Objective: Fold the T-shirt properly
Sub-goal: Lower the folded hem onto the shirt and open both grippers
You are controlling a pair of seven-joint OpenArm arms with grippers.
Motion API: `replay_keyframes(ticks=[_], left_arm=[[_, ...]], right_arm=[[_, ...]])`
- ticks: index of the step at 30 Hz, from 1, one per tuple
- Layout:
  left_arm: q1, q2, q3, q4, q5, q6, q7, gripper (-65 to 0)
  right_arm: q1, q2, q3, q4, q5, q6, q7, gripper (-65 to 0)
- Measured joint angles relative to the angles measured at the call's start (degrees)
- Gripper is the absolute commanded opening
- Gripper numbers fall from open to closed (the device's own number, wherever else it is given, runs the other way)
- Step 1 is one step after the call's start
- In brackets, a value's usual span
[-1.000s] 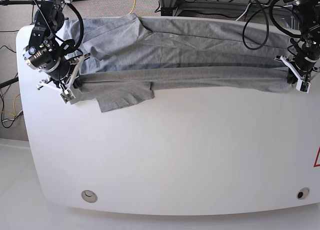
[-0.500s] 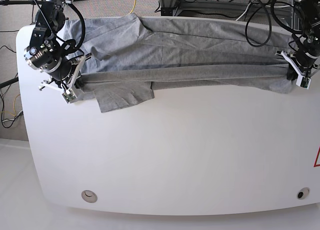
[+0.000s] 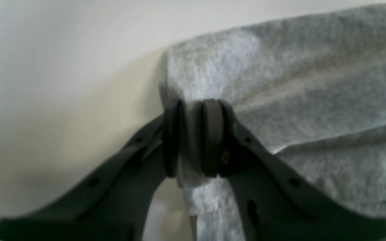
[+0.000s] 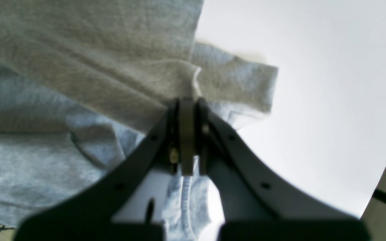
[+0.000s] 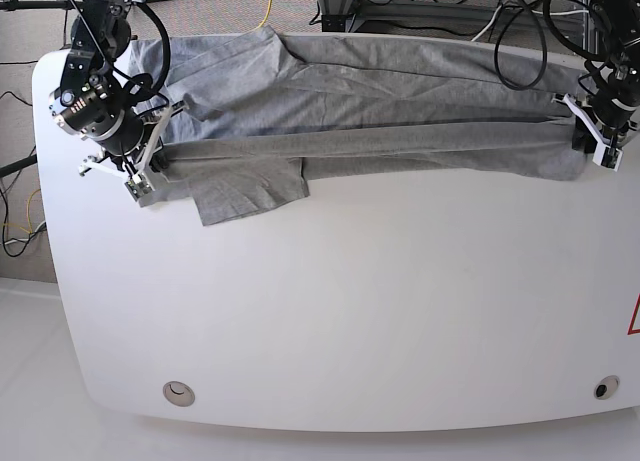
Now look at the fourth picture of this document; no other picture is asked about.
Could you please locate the grey T-shirt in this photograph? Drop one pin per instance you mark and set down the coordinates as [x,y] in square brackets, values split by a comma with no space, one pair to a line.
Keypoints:
[82,81]

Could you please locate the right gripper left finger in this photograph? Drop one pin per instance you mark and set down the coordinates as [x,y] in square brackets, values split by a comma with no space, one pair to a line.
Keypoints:
[127,204]

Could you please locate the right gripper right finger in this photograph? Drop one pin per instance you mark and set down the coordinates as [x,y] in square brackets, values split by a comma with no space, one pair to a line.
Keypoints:
[258,204]

